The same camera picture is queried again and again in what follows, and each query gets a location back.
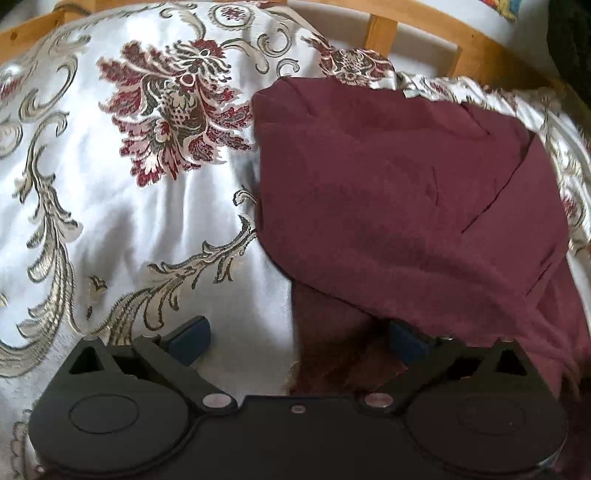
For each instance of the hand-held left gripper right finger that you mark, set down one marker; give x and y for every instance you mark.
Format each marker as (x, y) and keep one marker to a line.
(406, 344)

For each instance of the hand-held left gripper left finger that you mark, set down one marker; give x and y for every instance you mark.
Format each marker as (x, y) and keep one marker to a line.
(193, 339)

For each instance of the maroon cloth garment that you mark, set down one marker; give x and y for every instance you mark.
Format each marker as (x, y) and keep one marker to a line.
(392, 207)

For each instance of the white floral satin bedspread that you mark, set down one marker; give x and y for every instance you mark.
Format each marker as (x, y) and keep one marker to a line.
(115, 194)

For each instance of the dark cloth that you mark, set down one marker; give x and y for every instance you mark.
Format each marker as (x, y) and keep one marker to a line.
(570, 41)

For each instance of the wooden bed frame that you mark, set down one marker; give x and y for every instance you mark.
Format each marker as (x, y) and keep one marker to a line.
(485, 55)

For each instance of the yellow-edged colourful wall poster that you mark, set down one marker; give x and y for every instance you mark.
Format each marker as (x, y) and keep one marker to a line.
(497, 7)

